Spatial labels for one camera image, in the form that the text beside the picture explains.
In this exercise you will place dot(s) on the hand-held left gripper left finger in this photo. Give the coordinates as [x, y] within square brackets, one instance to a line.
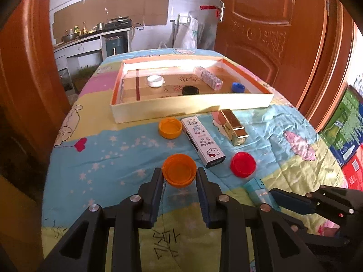
[157, 204]

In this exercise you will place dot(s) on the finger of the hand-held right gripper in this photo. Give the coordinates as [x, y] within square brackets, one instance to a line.
[292, 202]
[320, 238]

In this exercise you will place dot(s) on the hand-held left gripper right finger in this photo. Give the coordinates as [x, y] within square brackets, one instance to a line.
[202, 201]

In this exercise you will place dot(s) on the deep orange bottle cap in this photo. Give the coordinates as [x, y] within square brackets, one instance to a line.
[179, 170]

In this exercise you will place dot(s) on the teal floral box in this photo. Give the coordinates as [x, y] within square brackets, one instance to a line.
[255, 188]

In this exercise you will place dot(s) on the red bottle cap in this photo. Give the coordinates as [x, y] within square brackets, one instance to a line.
[243, 164]

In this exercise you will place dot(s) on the white cartoon cat box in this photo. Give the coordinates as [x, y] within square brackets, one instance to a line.
[202, 141]

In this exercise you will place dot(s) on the yellow-orange bottle cap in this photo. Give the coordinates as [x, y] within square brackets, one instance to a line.
[170, 128]

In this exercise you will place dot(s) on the gold metallic box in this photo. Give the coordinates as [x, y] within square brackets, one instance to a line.
[234, 127]

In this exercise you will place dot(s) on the shallow cardboard tray box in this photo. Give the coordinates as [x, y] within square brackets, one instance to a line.
[184, 107]

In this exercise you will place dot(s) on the black bottle cap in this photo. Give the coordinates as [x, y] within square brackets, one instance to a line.
[190, 90]

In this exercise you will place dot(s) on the blue bottle cap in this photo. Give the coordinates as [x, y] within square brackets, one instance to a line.
[238, 87]

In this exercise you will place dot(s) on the white bottle cap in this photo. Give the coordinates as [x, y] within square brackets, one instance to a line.
[155, 81]

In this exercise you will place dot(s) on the clear patterned plastic box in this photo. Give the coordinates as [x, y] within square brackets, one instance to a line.
[208, 78]

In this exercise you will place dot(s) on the cartoon sheep printed blanket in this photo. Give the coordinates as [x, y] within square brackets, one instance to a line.
[113, 161]

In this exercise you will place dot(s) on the red printed carton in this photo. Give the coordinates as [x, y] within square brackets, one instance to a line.
[354, 170]

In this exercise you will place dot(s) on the green and blue printed carton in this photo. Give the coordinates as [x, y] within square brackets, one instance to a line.
[346, 124]

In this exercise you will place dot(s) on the clear plastic bag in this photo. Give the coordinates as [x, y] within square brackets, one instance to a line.
[207, 35]

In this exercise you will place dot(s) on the white woven sack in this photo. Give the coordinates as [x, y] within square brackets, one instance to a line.
[187, 32]

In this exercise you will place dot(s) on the grey kitchen counter cabinet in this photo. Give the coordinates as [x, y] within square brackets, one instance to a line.
[85, 48]

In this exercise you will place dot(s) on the carved wooden door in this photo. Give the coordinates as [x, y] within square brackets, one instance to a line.
[269, 19]

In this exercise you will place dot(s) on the black gas stove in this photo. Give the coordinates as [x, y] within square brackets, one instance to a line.
[117, 24]

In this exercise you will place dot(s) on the metal kettle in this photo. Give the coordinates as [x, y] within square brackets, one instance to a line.
[98, 27]

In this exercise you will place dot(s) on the metal cooking pot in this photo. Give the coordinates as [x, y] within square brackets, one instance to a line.
[70, 36]

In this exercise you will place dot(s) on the brown sauce bottle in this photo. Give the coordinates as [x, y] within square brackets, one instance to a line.
[84, 28]

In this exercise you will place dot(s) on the wooden door frame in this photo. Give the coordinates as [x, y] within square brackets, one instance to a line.
[28, 76]

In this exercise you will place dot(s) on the cardboard sheet on wall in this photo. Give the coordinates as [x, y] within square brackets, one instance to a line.
[113, 5]

